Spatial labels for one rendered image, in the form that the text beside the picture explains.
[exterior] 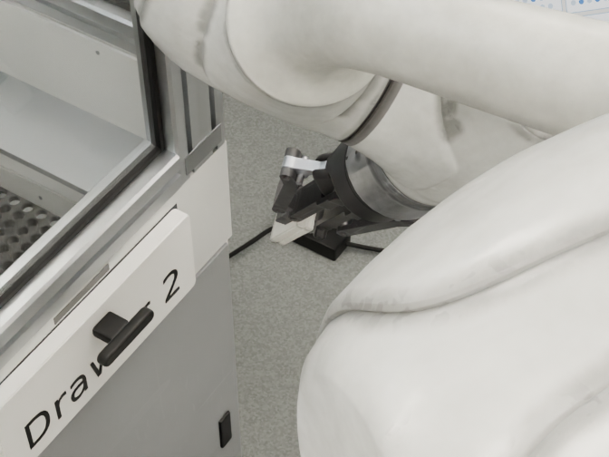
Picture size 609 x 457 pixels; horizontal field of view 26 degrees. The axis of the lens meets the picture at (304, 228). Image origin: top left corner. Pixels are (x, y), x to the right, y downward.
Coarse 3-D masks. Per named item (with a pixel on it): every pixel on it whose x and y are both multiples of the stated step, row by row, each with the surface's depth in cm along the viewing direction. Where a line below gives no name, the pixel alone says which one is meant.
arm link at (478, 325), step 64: (576, 128) 31; (512, 192) 29; (576, 192) 27; (384, 256) 30; (448, 256) 28; (512, 256) 27; (576, 256) 26; (384, 320) 28; (448, 320) 27; (512, 320) 26; (576, 320) 26; (320, 384) 29; (384, 384) 27; (448, 384) 26; (512, 384) 26; (576, 384) 25; (320, 448) 31; (384, 448) 26; (448, 448) 26; (512, 448) 25; (576, 448) 25
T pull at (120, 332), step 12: (108, 312) 125; (144, 312) 125; (108, 324) 124; (120, 324) 124; (132, 324) 124; (144, 324) 124; (96, 336) 124; (108, 336) 123; (120, 336) 123; (132, 336) 123; (108, 348) 122; (120, 348) 122; (108, 360) 121
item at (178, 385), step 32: (224, 256) 147; (192, 288) 143; (224, 288) 150; (192, 320) 146; (224, 320) 154; (160, 352) 143; (192, 352) 150; (224, 352) 158; (128, 384) 139; (160, 384) 146; (192, 384) 154; (224, 384) 162; (96, 416) 136; (128, 416) 142; (160, 416) 150; (192, 416) 158; (224, 416) 166; (64, 448) 133; (96, 448) 139; (128, 448) 146; (160, 448) 153; (192, 448) 162; (224, 448) 171
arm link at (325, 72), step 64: (192, 0) 78; (256, 0) 76; (320, 0) 70; (384, 0) 67; (448, 0) 65; (512, 0) 65; (192, 64) 81; (256, 64) 77; (320, 64) 74; (384, 64) 67; (448, 64) 64; (512, 64) 62; (576, 64) 60; (320, 128) 85
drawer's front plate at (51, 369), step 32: (160, 224) 130; (128, 256) 127; (160, 256) 130; (192, 256) 136; (96, 288) 124; (128, 288) 126; (160, 288) 132; (64, 320) 122; (96, 320) 124; (128, 320) 129; (160, 320) 135; (64, 352) 121; (96, 352) 126; (128, 352) 132; (32, 384) 118; (64, 384) 123; (96, 384) 129; (0, 416) 116; (32, 416) 121; (64, 416) 126; (0, 448) 119
